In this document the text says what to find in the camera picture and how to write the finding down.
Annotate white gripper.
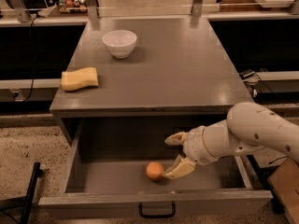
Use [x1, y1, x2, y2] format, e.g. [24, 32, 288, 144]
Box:
[163, 126, 218, 179]

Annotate orange fruit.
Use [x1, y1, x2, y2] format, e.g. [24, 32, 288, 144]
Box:
[146, 161, 164, 181]

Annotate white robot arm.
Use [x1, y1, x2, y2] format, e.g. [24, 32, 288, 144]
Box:
[163, 102, 299, 179]

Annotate open grey top drawer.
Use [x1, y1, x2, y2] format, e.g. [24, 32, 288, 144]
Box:
[39, 117, 272, 218]

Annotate grey cabinet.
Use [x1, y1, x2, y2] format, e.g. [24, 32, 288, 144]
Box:
[50, 17, 251, 140]

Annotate black metal bar right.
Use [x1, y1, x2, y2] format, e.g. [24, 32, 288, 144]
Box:
[247, 155, 285, 215]

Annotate black metal bar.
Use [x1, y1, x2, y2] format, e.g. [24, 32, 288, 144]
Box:
[0, 162, 43, 224]
[247, 155, 285, 215]

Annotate small black device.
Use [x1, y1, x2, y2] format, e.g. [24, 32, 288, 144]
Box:
[239, 69, 255, 78]

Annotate cardboard box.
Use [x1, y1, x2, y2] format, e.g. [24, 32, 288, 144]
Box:
[269, 158, 299, 224]

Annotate white ceramic bowl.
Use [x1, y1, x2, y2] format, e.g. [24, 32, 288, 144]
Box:
[102, 30, 137, 58]

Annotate yellow sponge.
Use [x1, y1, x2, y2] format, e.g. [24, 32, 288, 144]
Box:
[61, 67, 99, 91]

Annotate black metal bar left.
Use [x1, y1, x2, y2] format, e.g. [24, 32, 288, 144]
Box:
[0, 162, 43, 224]

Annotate black drawer handle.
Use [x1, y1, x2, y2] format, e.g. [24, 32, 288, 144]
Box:
[138, 203, 177, 219]

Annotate black hanging cable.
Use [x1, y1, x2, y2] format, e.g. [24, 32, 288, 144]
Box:
[23, 14, 39, 101]

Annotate metal frame post centre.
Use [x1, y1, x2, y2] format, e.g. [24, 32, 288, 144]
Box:
[86, 0, 98, 20]

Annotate metal frame post left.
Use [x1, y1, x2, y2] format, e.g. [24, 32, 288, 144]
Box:
[10, 0, 31, 23]

